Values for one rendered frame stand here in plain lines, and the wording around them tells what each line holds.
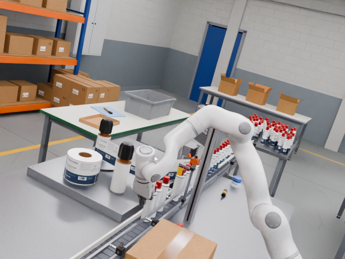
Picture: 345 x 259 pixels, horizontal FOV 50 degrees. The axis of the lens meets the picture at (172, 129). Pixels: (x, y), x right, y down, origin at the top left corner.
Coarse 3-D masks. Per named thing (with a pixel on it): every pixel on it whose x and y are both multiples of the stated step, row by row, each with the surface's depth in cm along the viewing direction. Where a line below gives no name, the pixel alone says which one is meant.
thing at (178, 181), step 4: (176, 176) 214; (180, 176) 213; (176, 180) 214; (180, 180) 213; (176, 184) 214; (180, 184) 214; (172, 188) 217; (176, 188) 215; (180, 188) 215; (172, 192) 216; (176, 192) 215; (176, 200) 217
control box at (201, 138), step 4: (200, 108) 202; (208, 128) 194; (208, 132) 194; (220, 132) 197; (200, 136) 200; (204, 136) 197; (220, 136) 198; (196, 140) 204; (200, 140) 200; (204, 140) 196; (220, 140) 199; (204, 144) 196; (216, 144) 199
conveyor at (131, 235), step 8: (208, 176) 269; (168, 208) 208; (160, 216) 197; (128, 224) 182; (144, 224) 186; (120, 232) 173; (128, 232) 175; (136, 232) 177; (120, 240) 167; (128, 240) 169; (96, 248) 158; (112, 248) 160; (96, 256) 152; (104, 256) 154
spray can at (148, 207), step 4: (156, 184) 185; (156, 188) 184; (156, 192) 185; (156, 196) 185; (148, 200) 184; (152, 200) 184; (148, 204) 184; (152, 204) 185; (144, 208) 186; (148, 208) 185; (152, 208) 186; (144, 212) 186; (148, 212) 186; (144, 220) 187
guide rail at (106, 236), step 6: (168, 192) 219; (132, 216) 183; (138, 216) 188; (126, 222) 177; (114, 228) 169; (120, 228) 173; (108, 234) 164; (96, 240) 157; (102, 240) 160; (90, 246) 152; (84, 252) 149; (72, 258) 142; (78, 258) 146
